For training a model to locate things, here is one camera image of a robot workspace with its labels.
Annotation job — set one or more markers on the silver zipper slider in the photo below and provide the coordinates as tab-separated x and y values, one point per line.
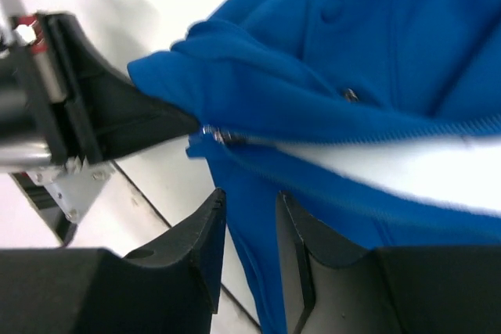
221	136

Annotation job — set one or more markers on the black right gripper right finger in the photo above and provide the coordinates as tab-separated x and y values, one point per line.
332	285

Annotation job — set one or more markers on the metal base mounting plate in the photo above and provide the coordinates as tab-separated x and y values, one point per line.
62	200

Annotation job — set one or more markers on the blue zip-up fleece jacket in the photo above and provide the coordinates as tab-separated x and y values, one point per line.
381	117

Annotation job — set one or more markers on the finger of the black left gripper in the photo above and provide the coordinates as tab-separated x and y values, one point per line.
102	115

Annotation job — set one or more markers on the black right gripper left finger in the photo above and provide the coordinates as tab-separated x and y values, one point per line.
169	285

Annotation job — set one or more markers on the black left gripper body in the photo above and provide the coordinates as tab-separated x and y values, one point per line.
36	132

